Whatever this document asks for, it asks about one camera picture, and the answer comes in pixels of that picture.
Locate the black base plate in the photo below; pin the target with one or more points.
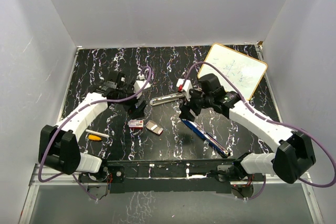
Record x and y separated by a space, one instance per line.
170 175

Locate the staple strip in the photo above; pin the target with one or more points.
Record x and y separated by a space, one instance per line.
154 127

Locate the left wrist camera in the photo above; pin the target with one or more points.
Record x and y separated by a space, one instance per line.
140 84

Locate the white marker pen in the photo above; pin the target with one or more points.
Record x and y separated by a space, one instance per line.
97 133

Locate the yellow framed whiteboard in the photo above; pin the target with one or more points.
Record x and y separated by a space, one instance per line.
243 71

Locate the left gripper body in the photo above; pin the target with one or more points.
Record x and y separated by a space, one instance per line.
129 105

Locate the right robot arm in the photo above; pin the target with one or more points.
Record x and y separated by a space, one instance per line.
292 152

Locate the orange marker cap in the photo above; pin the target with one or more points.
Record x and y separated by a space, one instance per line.
94 138

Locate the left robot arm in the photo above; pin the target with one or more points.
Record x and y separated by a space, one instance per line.
58 146

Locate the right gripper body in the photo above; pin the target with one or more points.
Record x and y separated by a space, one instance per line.
198 102

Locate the red staple box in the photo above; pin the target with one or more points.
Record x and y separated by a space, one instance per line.
136 124

